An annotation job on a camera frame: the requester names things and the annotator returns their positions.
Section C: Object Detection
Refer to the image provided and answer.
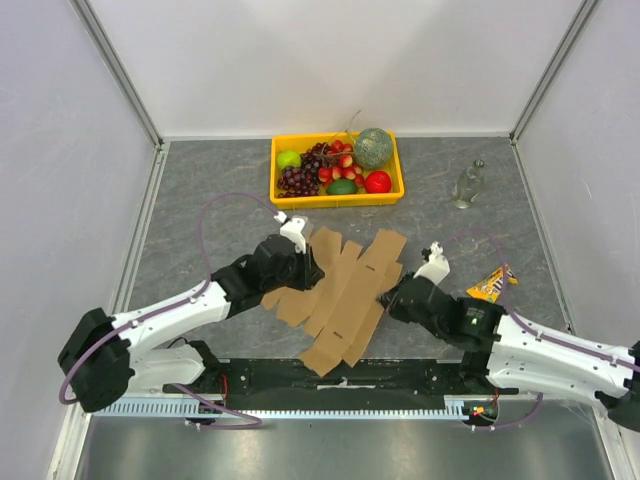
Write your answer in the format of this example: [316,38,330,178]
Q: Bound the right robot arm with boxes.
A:
[378,276,639,431]

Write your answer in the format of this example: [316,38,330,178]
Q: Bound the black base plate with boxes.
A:
[187,358,496,400]

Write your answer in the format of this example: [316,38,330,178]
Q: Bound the dark purple grape bunch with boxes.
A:
[276,167,320,198]

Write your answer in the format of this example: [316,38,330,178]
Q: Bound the green avocado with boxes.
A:
[325,178,359,196]

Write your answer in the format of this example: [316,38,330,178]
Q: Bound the yellow plastic tray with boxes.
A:
[270,128,405,210]

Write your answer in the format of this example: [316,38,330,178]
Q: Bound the red tomato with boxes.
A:
[364,170,393,194]

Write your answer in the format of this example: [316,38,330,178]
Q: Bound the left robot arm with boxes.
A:
[57,234,325,413]

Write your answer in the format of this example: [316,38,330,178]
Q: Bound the brown cardboard box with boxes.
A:
[262,227,407,377]

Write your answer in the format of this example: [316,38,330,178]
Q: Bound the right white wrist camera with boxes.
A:
[413,241,450,285]

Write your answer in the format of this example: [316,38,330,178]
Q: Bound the green apple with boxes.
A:
[276,150,302,170]

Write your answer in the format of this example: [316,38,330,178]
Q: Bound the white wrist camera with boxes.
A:
[275,211,312,254]
[413,241,450,285]

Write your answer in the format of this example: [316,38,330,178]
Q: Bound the grey slotted cable duct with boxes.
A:
[96,397,471,420]

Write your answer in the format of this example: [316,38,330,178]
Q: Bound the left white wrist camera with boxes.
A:
[275,211,312,254]

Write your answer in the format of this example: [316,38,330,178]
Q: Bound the purple cable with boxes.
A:
[58,191,287,431]
[439,225,640,432]

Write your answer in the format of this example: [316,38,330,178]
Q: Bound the green netted melon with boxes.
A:
[354,127,393,170]

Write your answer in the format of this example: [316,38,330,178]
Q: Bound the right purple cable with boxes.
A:
[439,225,640,432]

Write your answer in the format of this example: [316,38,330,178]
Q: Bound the clear glass bottle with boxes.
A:
[452,158,485,209]

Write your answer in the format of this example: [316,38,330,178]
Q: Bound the red cherry bunch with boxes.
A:
[317,140,364,189]

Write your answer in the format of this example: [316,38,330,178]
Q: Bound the yellow candy bag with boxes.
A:
[466,264,518,303]

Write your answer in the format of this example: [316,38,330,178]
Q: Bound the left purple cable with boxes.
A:
[58,191,287,431]

